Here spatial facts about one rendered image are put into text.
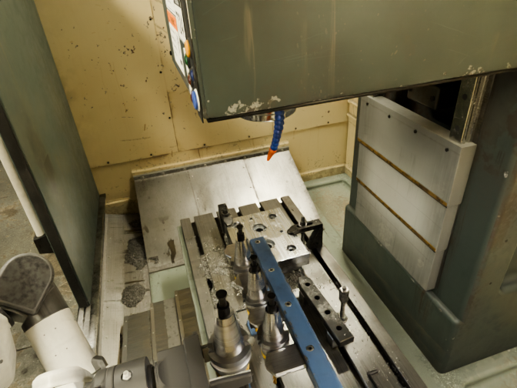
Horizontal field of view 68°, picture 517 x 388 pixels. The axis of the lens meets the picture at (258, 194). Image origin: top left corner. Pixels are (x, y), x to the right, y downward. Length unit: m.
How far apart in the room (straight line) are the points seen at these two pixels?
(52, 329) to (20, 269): 0.14
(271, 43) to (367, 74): 0.19
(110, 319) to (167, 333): 0.30
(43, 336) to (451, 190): 1.00
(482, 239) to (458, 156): 0.23
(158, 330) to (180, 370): 0.90
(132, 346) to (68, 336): 0.62
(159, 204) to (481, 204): 1.47
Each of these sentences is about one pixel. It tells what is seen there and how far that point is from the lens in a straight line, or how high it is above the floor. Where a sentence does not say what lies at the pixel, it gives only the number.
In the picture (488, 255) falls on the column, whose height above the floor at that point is 1.14.
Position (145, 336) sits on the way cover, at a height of 0.71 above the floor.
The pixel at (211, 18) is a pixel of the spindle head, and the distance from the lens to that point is 0.59.
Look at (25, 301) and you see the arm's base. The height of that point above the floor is 1.30.
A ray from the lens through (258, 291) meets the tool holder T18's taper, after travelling 0.83.
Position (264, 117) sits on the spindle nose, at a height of 1.51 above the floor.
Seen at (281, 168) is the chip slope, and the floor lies 0.80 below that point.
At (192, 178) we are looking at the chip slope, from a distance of 2.11.
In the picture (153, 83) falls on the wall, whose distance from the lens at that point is 1.97.
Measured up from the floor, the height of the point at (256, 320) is 1.22.
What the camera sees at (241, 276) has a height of 1.22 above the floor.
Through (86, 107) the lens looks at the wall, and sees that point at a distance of 2.01.
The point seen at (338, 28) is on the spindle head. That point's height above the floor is 1.74.
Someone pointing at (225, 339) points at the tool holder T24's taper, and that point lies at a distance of 0.55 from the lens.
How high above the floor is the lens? 1.85
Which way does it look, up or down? 32 degrees down
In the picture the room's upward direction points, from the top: 4 degrees counter-clockwise
